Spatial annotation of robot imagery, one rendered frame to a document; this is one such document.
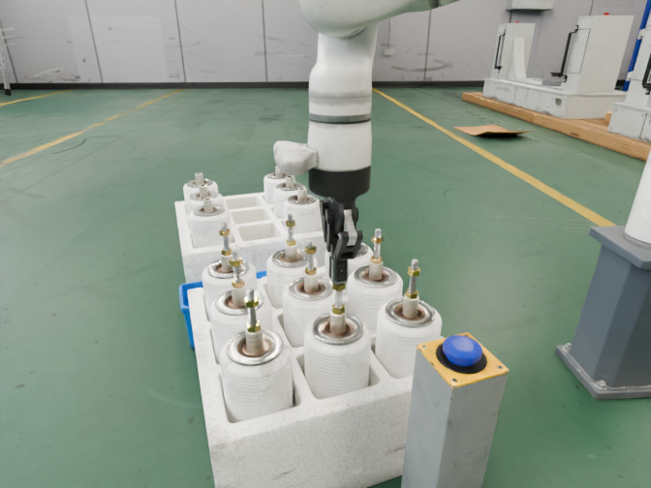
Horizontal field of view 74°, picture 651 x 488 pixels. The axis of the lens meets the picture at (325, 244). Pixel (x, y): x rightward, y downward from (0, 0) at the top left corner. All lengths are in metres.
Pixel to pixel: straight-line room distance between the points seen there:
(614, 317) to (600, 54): 3.22
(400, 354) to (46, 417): 0.66
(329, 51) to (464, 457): 0.48
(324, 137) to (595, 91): 3.66
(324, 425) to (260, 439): 0.09
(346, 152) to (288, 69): 6.47
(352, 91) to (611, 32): 3.64
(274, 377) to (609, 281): 0.64
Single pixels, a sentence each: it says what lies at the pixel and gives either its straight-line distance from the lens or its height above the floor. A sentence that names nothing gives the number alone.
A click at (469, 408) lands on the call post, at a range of 0.50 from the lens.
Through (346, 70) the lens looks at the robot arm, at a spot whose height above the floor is 0.60.
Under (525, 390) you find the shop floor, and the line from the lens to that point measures 0.98.
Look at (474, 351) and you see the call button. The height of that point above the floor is 0.33.
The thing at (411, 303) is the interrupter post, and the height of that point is 0.27.
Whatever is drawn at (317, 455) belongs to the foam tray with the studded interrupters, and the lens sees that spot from 0.66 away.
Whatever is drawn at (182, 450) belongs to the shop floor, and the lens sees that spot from 0.84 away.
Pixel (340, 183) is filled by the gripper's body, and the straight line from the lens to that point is 0.49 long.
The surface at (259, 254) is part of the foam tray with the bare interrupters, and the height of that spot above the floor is 0.15.
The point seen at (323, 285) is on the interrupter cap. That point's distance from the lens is 0.72.
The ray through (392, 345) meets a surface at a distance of 0.65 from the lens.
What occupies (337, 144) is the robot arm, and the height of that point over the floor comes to 0.52.
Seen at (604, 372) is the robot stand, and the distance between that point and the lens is 1.02.
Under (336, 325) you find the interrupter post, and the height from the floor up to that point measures 0.26.
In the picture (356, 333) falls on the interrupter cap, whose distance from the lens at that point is 0.62.
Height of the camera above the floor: 0.62
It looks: 25 degrees down
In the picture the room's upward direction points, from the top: straight up
